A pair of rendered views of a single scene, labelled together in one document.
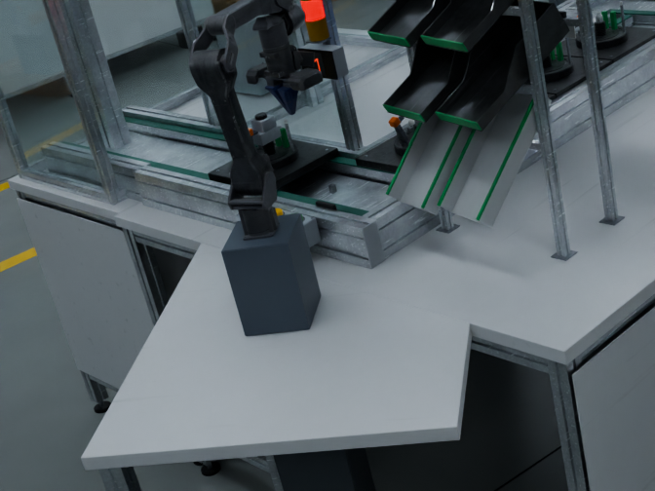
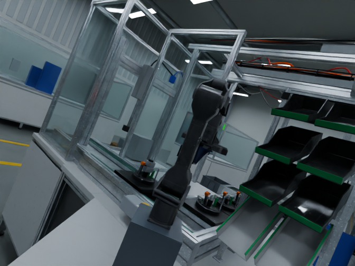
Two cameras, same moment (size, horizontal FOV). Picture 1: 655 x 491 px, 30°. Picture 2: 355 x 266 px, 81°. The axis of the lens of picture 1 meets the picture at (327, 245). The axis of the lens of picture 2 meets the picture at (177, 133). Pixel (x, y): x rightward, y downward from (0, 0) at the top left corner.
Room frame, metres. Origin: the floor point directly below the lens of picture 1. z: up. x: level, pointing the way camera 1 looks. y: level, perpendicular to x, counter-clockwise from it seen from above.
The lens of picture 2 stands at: (1.73, 0.32, 1.31)
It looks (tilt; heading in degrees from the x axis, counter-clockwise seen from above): 1 degrees down; 345
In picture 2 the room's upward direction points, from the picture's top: 22 degrees clockwise
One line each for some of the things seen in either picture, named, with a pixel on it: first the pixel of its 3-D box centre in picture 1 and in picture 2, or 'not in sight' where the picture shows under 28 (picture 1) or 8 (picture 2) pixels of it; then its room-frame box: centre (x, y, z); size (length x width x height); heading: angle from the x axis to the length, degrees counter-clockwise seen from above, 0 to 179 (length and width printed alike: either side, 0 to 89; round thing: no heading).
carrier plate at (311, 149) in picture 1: (273, 164); (142, 181); (2.90, 0.08, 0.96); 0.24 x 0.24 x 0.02; 37
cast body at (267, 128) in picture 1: (266, 126); (150, 165); (2.91, 0.08, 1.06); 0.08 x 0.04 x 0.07; 128
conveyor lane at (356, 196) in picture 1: (294, 179); (146, 192); (2.89, 0.04, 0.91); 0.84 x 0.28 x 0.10; 37
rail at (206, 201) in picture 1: (248, 208); (125, 194); (2.76, 0.17, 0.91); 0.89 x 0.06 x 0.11; 37
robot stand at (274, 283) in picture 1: (272, 274); (145, 253); (2.27, 0.12, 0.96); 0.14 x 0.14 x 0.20; 74
